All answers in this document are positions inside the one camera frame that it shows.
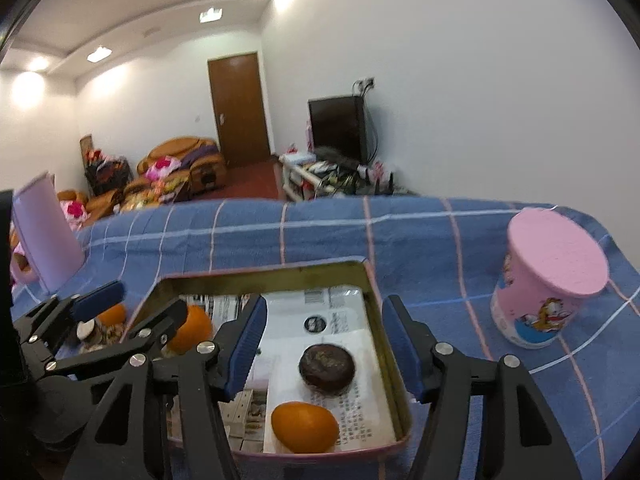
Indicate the small dark passion fruit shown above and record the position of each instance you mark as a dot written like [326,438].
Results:
[327,368]

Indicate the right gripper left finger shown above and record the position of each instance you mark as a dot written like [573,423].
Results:
[126,436]

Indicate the blue plaid tablecloth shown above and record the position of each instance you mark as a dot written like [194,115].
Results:
[443,256]

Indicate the orange leather sofa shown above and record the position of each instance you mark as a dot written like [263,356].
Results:
[197,161]

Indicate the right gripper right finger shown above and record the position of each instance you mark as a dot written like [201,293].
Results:
[520,437]

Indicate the white tv stand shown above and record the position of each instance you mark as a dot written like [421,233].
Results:
[304,176]

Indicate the brown wooden door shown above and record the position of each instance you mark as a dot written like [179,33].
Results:
[239,109]

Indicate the orange tangerine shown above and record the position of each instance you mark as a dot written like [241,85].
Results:
[305,428]
[197,328]
[115,315]

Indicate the pink cartoon cup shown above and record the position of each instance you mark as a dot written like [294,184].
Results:
[551,267]

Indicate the cluttered coffee table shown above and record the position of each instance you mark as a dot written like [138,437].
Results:
[154,196]

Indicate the pink rectangular tin box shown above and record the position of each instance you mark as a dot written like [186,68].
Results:
[231,285]

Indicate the sugarcane piece pale end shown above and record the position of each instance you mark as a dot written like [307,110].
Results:
[90,333]

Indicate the black television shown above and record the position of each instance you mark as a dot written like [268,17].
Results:
[339,123]

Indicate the printed paper in tin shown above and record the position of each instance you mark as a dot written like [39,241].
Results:
[295,321]

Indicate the pink electric kettle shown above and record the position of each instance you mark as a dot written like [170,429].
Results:
[50,246]

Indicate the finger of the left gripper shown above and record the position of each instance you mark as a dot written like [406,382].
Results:
[52,321]
[148,336]

